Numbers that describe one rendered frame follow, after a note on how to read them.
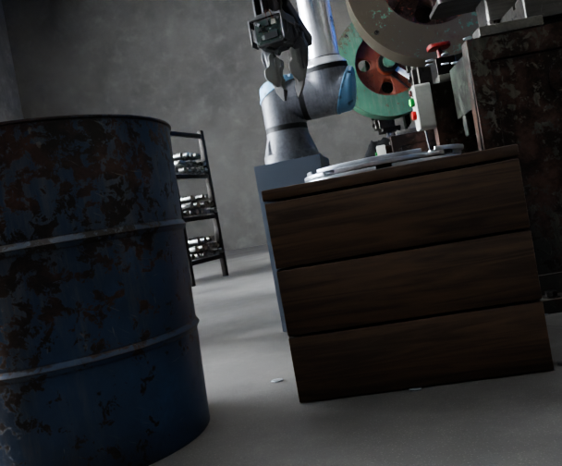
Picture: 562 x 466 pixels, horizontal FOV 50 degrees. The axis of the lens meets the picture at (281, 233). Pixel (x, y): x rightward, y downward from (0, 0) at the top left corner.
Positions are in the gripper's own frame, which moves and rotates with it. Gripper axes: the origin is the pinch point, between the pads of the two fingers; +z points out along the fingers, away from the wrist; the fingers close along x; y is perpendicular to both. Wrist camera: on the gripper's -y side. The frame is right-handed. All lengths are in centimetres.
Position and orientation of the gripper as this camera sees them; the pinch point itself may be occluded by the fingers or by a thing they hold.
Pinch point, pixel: (292, 92)
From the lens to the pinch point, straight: 123.5
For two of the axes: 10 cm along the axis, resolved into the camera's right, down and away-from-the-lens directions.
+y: -4.3, 0.9, -9.0
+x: 8.9, -1.5, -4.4
